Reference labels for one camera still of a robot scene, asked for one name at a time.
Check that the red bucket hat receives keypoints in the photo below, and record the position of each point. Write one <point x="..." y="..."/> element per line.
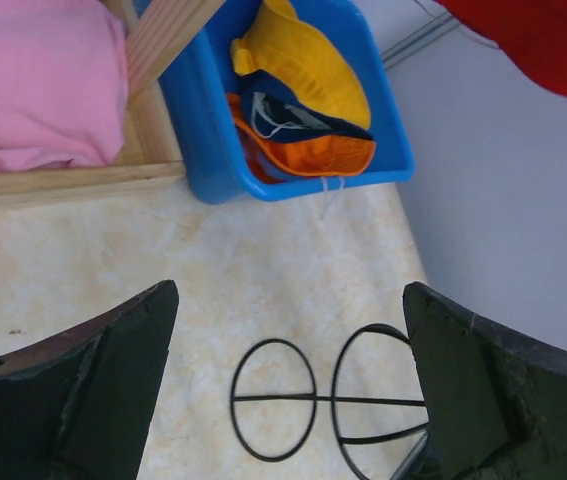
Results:
<point x="532" y="33"/>

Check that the wooden clothes rack frame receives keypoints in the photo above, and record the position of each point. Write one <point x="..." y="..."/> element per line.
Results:
<point x="150" y="156"/>

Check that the pink cloth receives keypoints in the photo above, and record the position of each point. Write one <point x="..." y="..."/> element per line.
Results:
<point x="63" y="85"/>

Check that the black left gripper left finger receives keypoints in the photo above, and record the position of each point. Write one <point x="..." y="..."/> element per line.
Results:
<point x="79" y="404"/>

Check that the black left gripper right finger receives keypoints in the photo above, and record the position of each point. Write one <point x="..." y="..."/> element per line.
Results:
<point x="496" y="398"/>

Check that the navy blue hat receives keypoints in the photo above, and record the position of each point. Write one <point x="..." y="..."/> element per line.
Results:
<point x="274" y="113"/>

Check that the orange hat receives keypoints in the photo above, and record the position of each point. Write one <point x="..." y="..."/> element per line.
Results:
<point x="275" y="162"/>

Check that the black wire hat stand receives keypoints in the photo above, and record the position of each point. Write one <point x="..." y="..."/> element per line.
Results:
<point x="333" y="399"/>

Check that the blue plastic bin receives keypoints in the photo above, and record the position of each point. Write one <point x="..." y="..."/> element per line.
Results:
<point x="195" y="86"/>

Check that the yellow bucket hat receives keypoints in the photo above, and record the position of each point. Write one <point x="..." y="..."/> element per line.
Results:
<point x="292" y="61"/>

